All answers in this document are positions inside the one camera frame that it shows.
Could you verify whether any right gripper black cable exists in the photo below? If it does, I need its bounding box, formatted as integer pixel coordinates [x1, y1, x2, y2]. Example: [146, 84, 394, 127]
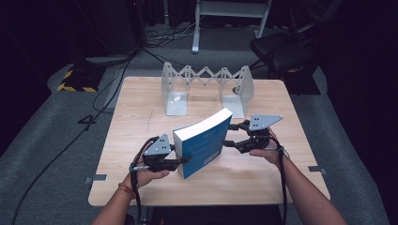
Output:
[268, 133, 291, 225]

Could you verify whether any blue book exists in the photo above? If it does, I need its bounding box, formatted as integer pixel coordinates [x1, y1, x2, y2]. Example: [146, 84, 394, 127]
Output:
[172, 107, 234, 180]

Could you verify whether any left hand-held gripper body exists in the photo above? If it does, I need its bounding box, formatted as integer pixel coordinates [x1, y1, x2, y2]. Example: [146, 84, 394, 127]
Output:
[142, 133, 176, 173]

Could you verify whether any red and gold bracelet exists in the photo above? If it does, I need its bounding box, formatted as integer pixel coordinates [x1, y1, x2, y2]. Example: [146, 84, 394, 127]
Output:
[117, 182, 136, 200]

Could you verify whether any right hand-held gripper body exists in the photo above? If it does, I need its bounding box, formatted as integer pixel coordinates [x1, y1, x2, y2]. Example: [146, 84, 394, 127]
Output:
[241, 113, 284, 155]

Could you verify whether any grey tape strip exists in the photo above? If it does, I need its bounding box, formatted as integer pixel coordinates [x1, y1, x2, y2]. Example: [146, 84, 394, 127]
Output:
[84, 173, 108, 185]
[307, 165, 327, 175]

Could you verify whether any black folding chair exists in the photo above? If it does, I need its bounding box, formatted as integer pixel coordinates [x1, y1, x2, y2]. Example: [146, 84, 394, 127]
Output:
[249, 22, 333, 80]

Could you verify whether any white expandable bookend rack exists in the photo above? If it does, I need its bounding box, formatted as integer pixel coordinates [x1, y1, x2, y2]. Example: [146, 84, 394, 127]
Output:
[161, 61, 255, 120]

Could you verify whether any yellow black striped base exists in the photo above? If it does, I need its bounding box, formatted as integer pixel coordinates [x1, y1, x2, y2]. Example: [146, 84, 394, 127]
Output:
[56, 64, 106, 94]

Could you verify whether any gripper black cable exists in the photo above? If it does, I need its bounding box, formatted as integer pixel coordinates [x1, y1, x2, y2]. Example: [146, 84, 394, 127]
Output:
[129, 136, 161, 225]
[268, 133, 291, 225]

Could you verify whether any person's left hand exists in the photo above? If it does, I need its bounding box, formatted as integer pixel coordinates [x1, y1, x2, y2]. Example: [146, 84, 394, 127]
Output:
[123, 152, 170, 190]

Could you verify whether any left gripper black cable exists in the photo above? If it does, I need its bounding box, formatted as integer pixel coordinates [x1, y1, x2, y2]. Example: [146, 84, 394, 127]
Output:
[129, 136, 161, 225]

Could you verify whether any person's right hand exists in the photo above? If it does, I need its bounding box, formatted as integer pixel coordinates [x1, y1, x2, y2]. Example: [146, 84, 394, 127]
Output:
[249, 127, 291, 169]

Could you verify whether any white metal stand frame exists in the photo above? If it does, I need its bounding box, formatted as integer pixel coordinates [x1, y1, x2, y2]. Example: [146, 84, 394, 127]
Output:
[191, 0, 273, 54]

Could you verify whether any long black floor cable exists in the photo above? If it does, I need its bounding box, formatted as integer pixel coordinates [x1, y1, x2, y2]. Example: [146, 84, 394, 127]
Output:
[11, 52, 136, 225]

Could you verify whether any bundle of floor cables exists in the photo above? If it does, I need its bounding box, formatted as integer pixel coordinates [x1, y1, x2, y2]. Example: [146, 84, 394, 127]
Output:
[142, 21, 203, 50]

